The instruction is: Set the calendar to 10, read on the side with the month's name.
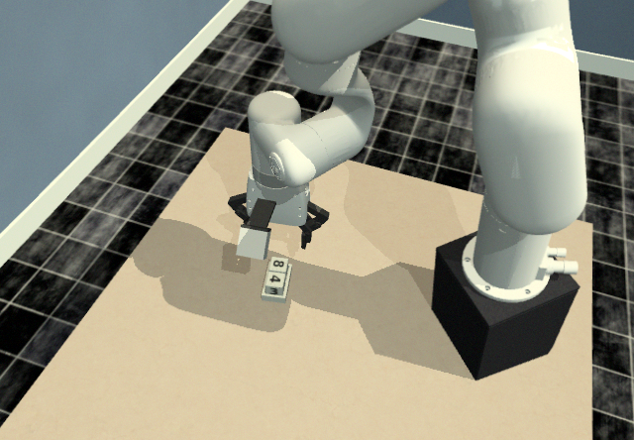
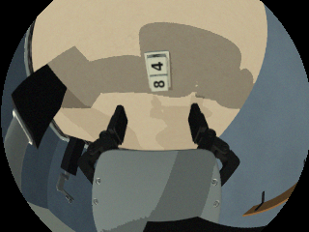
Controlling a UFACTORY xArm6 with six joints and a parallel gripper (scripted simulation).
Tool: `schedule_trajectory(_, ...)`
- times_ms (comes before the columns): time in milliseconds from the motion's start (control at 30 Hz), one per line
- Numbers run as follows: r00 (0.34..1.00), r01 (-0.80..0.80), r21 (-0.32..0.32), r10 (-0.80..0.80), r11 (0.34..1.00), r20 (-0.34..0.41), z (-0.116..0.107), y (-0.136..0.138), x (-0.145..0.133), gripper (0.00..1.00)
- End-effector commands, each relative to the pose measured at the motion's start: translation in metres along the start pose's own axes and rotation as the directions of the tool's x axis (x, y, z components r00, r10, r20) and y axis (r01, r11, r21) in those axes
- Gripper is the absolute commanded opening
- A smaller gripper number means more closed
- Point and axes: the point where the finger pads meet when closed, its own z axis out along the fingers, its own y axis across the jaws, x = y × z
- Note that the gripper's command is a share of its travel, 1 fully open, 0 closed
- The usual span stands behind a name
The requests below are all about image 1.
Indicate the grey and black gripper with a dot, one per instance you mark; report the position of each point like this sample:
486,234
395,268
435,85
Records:
292,205

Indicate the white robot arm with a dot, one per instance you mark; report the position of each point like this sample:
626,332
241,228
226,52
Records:
526,122

